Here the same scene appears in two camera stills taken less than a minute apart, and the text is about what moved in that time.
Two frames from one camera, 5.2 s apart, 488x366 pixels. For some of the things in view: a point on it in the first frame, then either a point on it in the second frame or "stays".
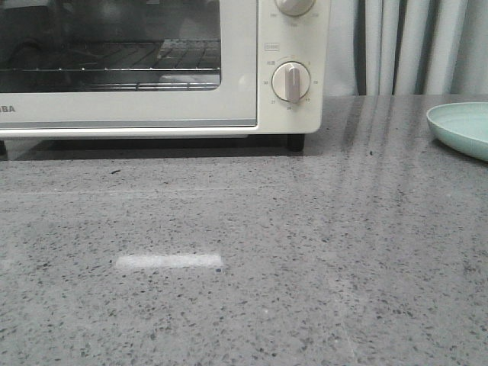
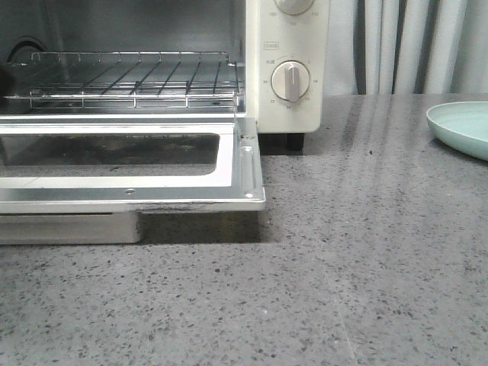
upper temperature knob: (295, 8) stays
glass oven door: (128, 64) -> (85, 178)
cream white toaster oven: (163, 69) stays
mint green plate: (462, 126) stays
